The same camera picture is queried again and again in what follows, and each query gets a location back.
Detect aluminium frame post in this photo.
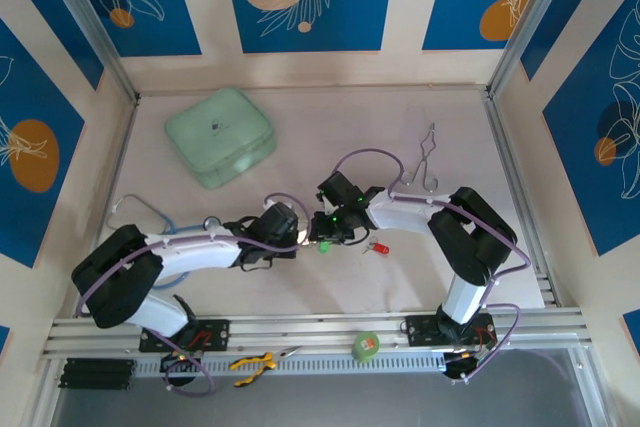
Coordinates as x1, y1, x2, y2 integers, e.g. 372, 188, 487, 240
37, 0, 141, 106
487, 0, 581, 101

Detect grey slotted cable duct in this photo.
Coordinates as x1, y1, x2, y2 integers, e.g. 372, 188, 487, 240
132, 352, 449, 378

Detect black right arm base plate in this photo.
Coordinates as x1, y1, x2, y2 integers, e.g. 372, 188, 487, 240
403, 314, 496, 348

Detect blue tube stethoscope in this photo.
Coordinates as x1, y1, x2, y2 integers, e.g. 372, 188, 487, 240
107, 193, 221, 291

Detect mint green zip case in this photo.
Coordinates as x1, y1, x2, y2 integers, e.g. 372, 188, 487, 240
164, 86, 278, 192

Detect black block stack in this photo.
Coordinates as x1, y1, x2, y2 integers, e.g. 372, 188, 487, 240
58, 357, 137, 391

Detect green tape roll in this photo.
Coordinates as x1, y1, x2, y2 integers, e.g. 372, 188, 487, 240
352, 330, 381, 362

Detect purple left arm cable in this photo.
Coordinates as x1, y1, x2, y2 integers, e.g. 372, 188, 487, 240
77, 191, 314, 397

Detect aluminium mounting rail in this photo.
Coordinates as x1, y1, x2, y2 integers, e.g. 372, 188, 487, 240
42, 307, 594, 359

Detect silver metal forceps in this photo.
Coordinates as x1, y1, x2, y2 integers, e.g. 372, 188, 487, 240
399, 121, 440, 192

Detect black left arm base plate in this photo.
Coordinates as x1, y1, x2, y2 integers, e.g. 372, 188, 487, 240
138, 317, 232, 353

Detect aluminium table side rail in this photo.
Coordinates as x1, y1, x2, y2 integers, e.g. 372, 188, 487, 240
29, 96, 144, 427
484, 91, 619, 427

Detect yellow and black pliers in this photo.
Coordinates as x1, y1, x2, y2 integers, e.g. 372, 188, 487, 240
228, 346, 304, 388

